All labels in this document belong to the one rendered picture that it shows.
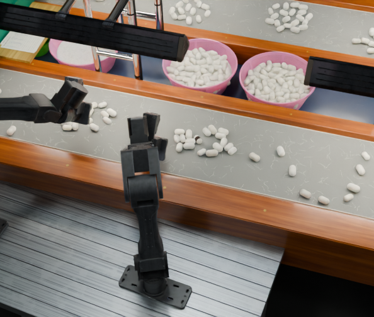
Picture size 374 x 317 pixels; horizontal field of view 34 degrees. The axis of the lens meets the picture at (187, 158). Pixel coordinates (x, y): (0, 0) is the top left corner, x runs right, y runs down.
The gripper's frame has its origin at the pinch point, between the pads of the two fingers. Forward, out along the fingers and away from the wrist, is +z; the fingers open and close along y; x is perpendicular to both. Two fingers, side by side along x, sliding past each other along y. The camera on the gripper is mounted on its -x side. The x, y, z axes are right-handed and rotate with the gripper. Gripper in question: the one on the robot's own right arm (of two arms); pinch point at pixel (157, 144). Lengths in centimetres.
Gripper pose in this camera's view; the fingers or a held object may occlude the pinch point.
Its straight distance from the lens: 193.8
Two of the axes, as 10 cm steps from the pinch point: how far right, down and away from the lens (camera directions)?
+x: -1.7, 9.7, 1.8
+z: 2.3, -1.3, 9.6
